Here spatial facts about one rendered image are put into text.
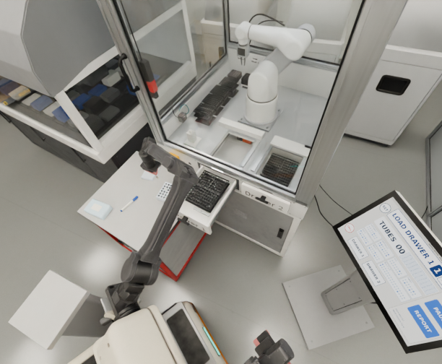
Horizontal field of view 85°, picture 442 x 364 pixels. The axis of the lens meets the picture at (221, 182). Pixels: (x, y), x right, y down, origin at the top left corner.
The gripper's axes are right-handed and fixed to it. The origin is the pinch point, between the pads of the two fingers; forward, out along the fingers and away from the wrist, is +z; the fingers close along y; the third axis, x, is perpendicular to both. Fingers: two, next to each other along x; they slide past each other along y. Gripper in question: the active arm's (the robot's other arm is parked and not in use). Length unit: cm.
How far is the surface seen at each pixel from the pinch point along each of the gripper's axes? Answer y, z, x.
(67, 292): 16, 19, 74
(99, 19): 47, -54, -49
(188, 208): -23.7, 13.2, 7.8
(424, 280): -128, -18, 11
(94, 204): 34.5, 17.1, 27.0
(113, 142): 49, 11, -16
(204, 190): -28.2, 10.1, -5.3
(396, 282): -123, -11, 13
